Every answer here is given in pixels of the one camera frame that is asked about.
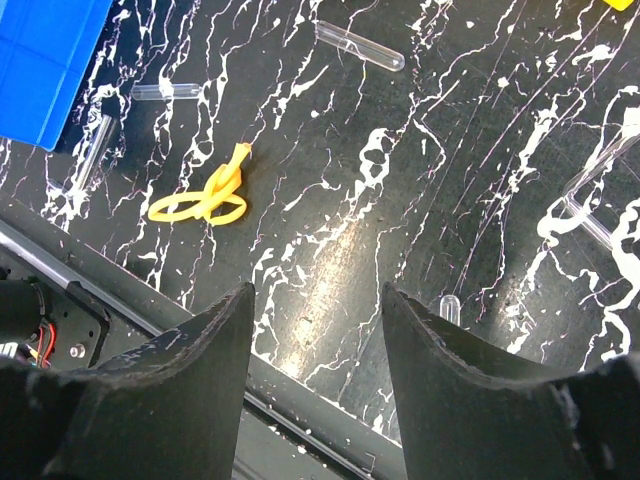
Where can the clear test tube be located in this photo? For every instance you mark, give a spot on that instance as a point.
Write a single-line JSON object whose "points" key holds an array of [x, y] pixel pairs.
{"points": [[449, 309], [585, 210], [165, 92], [363, 48]]}

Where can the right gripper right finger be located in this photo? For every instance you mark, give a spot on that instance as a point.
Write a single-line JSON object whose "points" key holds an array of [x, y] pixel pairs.
{"points": [[469, 410]]}

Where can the blue compartment bin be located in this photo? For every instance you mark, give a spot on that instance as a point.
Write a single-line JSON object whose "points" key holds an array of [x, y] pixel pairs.
{"points": [[46, 47]]}

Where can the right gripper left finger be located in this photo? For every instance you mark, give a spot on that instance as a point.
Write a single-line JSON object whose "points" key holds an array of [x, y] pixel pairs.
{"points": [[168, 409]]}

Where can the yellow rubber band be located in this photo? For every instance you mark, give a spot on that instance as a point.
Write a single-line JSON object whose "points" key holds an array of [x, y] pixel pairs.
{"points": [[217, 202]]}

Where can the yellow test tube rack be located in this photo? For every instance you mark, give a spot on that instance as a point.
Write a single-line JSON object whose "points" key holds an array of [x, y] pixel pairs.
{"points": [[619, 5]]}

